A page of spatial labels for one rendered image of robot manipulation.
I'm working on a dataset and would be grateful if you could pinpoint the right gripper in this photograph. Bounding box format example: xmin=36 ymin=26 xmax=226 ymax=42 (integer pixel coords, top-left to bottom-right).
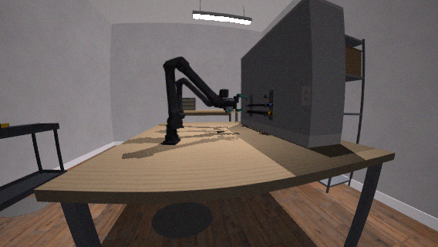
xmin=228 ymin=93 xmax=244 ymax=112

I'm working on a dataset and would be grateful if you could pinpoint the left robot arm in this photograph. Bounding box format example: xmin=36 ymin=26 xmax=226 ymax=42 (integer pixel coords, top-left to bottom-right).
xmin=176 ymin=78 xmax=227 ymax=119

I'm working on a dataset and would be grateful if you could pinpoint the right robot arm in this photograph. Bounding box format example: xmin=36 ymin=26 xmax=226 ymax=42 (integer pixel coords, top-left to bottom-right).
xmin=163 ymin=56 xmax=234 ymax=145

